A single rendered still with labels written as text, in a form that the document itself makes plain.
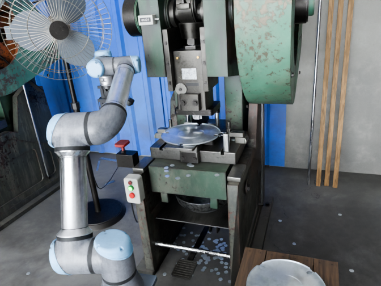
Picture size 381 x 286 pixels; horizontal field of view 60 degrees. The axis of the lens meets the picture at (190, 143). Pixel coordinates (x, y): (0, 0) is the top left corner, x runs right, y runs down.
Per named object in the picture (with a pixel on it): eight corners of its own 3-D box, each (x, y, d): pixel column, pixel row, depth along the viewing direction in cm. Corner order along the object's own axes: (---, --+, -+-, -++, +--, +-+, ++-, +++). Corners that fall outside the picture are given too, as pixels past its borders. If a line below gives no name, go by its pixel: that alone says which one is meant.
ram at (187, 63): (204, 113, 154) (199, 47, 143) (174, 112, 159) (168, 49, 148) (214, 102, 169) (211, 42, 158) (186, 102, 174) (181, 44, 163)
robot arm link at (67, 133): (92, 280, 104) (86, 108, 107) (46, 281, 105) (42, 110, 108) (104, 267, 116) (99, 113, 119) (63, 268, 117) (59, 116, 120)
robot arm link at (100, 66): (109, 58, 134) (116, 54, 144) (82, 60, 135) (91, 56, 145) (112, 78, 137) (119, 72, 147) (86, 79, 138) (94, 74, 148)
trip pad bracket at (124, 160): (137, 188, 168) (132, 153, 161) (121, 186, 172) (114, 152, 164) (143, 183, 173) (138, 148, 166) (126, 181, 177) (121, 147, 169)
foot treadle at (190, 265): (190, 287, 159) (189, 278, 157) (171, 283, 162) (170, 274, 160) (221, 217, 209) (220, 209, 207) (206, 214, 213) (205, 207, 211)
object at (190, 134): (174, 123, 178) (174, 121, 178) (226, 125, 169) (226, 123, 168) (151, 143, 153) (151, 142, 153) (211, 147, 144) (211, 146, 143)
